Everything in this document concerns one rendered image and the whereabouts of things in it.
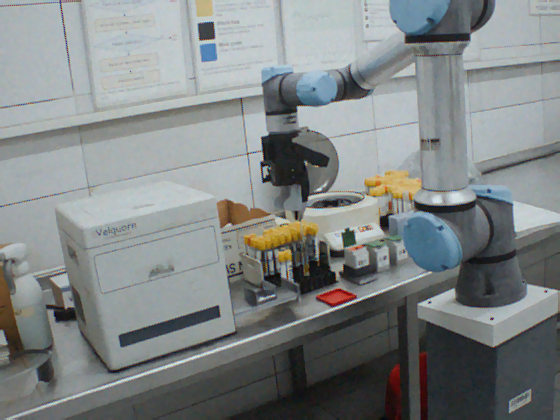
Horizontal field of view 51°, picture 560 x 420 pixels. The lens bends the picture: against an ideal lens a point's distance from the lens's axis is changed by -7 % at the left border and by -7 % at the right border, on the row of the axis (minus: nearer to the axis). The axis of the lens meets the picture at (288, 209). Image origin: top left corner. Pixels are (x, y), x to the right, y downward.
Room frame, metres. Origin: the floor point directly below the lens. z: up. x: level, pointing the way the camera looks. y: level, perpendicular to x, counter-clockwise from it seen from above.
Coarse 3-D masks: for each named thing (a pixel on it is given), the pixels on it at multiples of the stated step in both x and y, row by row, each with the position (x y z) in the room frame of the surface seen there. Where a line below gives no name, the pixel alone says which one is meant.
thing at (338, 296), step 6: (324, 294) 1.35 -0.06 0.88; (330, 294) 1.36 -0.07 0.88; (336, 294) 1.35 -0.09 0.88; (342, 294) 1.35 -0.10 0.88; (348, 294) 1.34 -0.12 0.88; (354, 294) 1.33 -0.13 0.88; (324, 300) 1.31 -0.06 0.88; (330, 300) 1.32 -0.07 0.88; (336, 300) 1.32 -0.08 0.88; (342, 300) 1.30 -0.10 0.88; (348, 300) 1.31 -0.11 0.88
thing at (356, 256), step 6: (354, 246) 1.47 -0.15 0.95; (360, 246) 1.46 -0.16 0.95; (348, 252) 1.45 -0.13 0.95; (354, 252) 1.43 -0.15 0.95; (360, 252) 1.44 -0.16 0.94; (366, 252) 1.44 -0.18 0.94; (348, 258) 1.45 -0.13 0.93; (354, 258) 1.42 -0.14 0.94; (360, 258) 1.43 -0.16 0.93; (366, 258) 1.44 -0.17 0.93; (348, 264) 1.45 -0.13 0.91; (354, 264) 1.43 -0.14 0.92; (360, 264) 1.43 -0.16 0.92; (366, 264) 1.44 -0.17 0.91
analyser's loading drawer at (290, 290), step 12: (264, 288) 1.31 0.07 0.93; (276, 288) 1.27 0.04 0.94; (288, 288) 1.32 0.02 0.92; (240, 300) 1.29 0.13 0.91; (252, 300) 1.26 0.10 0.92; (264, 300) 1.25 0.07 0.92; (276, 300) 1.26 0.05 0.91; (288, 300) 1.28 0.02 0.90; (300, 300) 1.29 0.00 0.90; (240, 312) 1.22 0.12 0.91; (252, 312) 1.24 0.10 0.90
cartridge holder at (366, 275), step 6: (342, 270) 1.48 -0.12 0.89; (348, 270) 1.44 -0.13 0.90; (354, 270) 1.42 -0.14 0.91; (360, 270) 1.42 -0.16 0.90; (366, 270) 1.43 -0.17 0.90; (342, 276) 1.46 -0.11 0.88; (348, 276) 1.44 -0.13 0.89; (354, 276) 1.42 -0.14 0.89; (360, 276) 1.42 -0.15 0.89; (366, 276) 1.42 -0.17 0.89; (372, 276) 1.42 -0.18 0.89; (360, 282) 1.40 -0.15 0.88; (366, 282) 1.41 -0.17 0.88
